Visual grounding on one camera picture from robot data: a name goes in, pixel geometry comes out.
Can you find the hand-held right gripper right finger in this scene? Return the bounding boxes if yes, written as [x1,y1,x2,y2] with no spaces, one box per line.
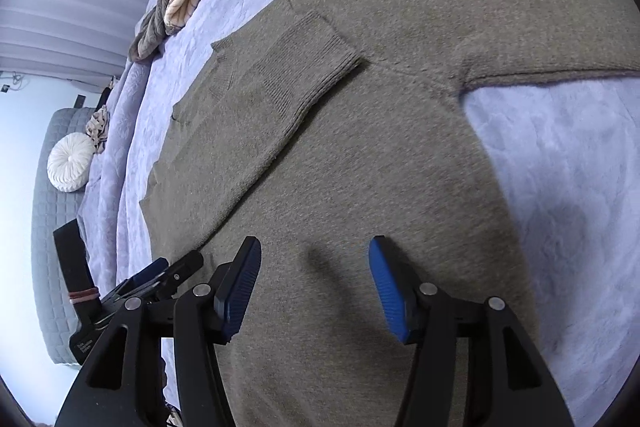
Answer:
[368,235,576,427]

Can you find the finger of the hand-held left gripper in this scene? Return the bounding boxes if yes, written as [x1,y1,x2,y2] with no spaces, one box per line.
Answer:
[114,257,171,295]
[142,249,205,308]

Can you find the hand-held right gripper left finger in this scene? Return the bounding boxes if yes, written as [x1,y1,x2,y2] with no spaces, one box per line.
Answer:
[54,236,262,427]

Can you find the olive knit sweater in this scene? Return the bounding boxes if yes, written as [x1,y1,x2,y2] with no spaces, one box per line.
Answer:
[139,0,640,427]

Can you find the grey quilted headboard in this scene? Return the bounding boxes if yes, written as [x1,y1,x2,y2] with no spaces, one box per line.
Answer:
[31,107,108,365]

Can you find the white round pillow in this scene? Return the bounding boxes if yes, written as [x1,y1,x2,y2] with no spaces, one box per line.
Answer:
[47,132,96,193]

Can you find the small beige striped cloth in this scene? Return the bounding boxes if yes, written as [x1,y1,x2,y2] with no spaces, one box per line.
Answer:
[85,104,112,156]

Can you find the lavender embossed blanket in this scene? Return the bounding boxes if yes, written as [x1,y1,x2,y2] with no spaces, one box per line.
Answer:
[82,0,640,427]

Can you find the grey brown garment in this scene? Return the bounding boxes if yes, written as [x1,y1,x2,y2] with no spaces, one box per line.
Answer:
[128,0,187,61]

